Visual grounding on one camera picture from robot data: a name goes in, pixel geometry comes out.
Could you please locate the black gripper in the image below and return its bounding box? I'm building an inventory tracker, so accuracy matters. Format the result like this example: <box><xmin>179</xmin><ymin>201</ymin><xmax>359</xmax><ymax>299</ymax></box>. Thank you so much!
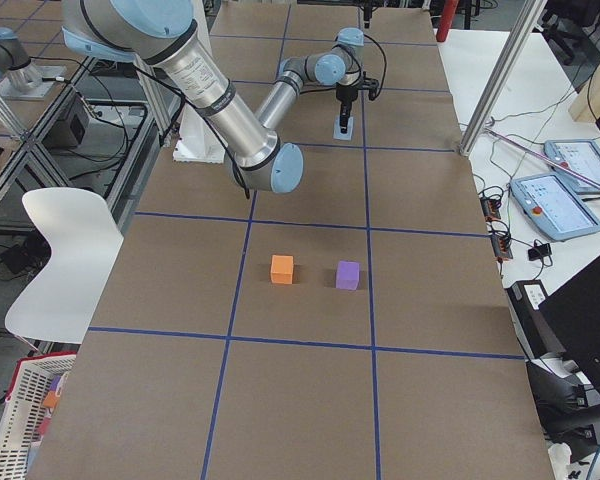
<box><xmin>336</xmin><ymin>0</ymin><xmax>380</xmax><ymax>133</ymax></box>

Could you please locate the light blue foam block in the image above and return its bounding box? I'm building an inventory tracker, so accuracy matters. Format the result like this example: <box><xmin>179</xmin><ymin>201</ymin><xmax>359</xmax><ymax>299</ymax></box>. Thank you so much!
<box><xmin>333</xmin><ymin>117</ymin><xmax>355</xmax><ymax>141</ymax></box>

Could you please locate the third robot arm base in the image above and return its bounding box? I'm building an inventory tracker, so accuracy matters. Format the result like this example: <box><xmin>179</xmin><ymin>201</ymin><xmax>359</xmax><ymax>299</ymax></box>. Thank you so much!
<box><xmin>0</xmin><ymin>27</ymin><xmax>67</xmax><ymax>101</ymax></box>

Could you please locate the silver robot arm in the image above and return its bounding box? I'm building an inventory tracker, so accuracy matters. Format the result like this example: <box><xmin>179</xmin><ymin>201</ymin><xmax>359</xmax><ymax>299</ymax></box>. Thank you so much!
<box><xmin>62</xmin><ymin>1</ymin><xmax>383</xmax><ymax>194</ymax></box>

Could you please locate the purple foam block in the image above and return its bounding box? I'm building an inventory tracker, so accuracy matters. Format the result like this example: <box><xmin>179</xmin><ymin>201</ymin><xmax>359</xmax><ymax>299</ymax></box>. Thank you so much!
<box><xmin>336</xmin><ymin>260</ymin><xmax>360</xmax><ymax>291</ymax></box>

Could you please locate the orange foam block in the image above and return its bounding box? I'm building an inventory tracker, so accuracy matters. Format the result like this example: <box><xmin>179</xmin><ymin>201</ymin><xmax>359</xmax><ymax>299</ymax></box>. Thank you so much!
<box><xmin>270</xmin><ymin>254</ymin><xmax>294</xmax><ymax>285</ymax></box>

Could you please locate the red fire extinguisher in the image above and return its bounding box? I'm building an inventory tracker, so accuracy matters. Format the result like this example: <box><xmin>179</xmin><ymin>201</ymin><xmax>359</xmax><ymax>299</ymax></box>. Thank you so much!
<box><xmin>436</xmin><ymin>0</ymin><xmax>459</xmax><ymax>43</ymax></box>

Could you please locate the near teach pendant tablet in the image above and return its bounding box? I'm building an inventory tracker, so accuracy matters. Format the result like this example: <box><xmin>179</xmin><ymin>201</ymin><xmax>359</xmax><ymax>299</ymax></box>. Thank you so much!
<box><xmin>510</xmin><ymin>173</ymin><xmax>600</xmax><ymax>241</ymax></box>

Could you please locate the teach pendant tablet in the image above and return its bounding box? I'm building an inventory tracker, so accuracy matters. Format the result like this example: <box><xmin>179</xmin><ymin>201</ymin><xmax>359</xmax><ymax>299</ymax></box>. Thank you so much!
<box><xmin>510</xmin><ymin>173</ymin><xmax>600</xmax><ymax>241</ymax></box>
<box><xmin>543</xmin><ymin>139</ymin><xmax>600</xmax><ymax>184</ymax></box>

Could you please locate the far teach pendant tablet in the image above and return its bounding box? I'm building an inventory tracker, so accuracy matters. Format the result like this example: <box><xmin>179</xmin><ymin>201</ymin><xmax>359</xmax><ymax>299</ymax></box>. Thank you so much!
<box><xmin>543</xmin><ymin>139</ymin><xmax>600</xmax><ymax>184</ymax></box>

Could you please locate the white plastic chair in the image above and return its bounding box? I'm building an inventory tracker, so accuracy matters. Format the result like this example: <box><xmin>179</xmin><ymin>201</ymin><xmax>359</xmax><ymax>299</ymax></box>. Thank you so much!
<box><xmin>5</xmin><ymin>187</ymin><xmax>123</xmax><ymax>344</ymax></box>

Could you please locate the black monitor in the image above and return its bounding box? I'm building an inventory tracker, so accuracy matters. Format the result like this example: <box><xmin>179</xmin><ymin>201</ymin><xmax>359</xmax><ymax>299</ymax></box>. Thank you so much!
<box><xmin>539</xmin><ymin>255</ymin><xmax>600</xmax><ymax>393</ymax></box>

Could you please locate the white perforated plastic basket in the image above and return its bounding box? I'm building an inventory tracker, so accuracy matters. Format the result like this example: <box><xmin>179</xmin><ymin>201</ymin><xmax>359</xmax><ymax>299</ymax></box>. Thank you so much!
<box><xmin>0</xmin><ymin>352</ymin><xmax>76</xmax><ymax>479</ymax></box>

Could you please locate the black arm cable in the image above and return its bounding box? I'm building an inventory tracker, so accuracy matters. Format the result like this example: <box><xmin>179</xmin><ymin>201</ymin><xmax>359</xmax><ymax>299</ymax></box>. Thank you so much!
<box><xmin>129</xmin><ymin>34</ymin><xmax>388</xmax><ymax>201</ymax></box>

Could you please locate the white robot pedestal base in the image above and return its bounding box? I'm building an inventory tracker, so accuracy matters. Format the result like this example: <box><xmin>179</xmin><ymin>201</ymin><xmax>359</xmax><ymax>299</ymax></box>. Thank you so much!
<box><xmin>172</xmin><ymin>0</ymin><xmax>250</xmax><ymax>165</ymax></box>

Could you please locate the aluminium frame post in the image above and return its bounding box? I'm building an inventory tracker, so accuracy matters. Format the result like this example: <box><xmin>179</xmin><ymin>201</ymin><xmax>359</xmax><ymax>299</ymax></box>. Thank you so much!
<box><xmin>458</xmin><ymin>0</ymin><xmax>546</xmax><ymax>157</ymax></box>

